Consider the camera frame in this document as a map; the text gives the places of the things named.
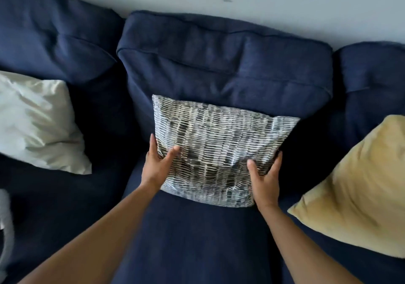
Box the person's right hand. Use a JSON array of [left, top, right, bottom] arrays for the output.
[[247, 151, 283, 212]]

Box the person's left hand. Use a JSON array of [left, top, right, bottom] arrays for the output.
[[141, 133, 180, 191]]

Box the black and white patterned pillow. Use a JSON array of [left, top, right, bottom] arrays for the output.
[[152, 95, 300, 208]]

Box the person's right forearm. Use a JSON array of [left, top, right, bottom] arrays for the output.
[[257, 204, 363, 284]]

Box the person's left forearm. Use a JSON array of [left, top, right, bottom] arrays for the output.
[[17, 181, 159, 284]]

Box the navy blue sofa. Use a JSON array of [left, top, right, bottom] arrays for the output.
[[0, 0, 405, 284]]

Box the navy sofa back cushion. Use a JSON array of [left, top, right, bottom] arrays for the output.
[[329, 41, 405, 142], [0, 0, 124, 86], [116, 10, 333, 135]]

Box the yellow pillow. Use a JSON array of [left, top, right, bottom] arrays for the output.
[[287, 115, 405, 259]]

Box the grey fabric item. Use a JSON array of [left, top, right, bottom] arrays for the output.
[[0, 188, 15, 270]]

